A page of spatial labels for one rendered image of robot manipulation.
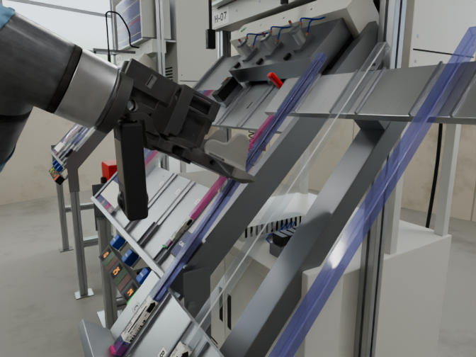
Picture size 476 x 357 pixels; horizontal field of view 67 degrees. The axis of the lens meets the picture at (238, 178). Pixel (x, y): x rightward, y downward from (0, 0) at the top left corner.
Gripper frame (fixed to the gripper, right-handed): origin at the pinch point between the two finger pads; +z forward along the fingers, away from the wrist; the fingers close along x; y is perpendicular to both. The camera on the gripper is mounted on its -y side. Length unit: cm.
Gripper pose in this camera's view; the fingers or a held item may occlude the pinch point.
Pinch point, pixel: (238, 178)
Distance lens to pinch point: 50.4
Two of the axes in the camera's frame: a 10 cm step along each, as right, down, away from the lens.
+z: 7.6, 3.4, 5.5
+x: -5.2, -1.9, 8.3
